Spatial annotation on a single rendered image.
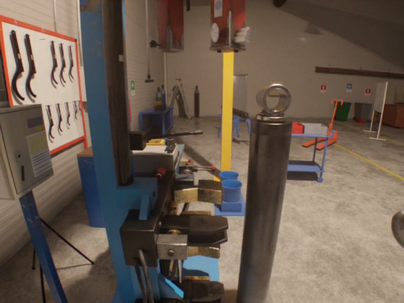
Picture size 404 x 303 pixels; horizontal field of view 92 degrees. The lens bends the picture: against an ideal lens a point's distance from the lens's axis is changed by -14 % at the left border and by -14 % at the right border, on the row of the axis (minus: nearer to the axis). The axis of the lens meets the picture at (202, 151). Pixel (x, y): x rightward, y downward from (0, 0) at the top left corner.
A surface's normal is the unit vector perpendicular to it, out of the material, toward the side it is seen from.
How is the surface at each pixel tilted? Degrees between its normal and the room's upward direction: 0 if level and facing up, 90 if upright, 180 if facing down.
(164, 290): 90
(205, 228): 0
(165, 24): 90
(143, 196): 45
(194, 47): 90
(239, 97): 90
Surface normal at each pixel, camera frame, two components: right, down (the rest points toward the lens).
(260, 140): -0.70, 0.21
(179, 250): -0.01, 0.29
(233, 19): 0.73, 0.20
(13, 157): 1.00, 0.00
